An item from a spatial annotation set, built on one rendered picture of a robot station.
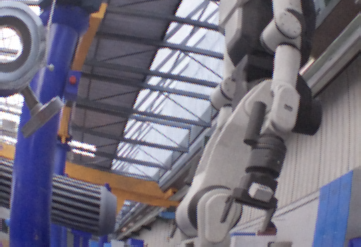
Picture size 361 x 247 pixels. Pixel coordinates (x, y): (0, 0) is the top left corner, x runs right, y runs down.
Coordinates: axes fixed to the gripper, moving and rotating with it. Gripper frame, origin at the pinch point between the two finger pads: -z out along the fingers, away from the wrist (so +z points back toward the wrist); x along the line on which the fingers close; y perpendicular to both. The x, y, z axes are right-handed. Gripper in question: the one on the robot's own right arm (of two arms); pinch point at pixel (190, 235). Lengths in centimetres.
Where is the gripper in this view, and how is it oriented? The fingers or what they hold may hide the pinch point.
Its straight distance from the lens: 146.9
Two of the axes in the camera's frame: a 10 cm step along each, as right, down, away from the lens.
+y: 2.7, -3.5, -9.0
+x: -9.2, -3.7, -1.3
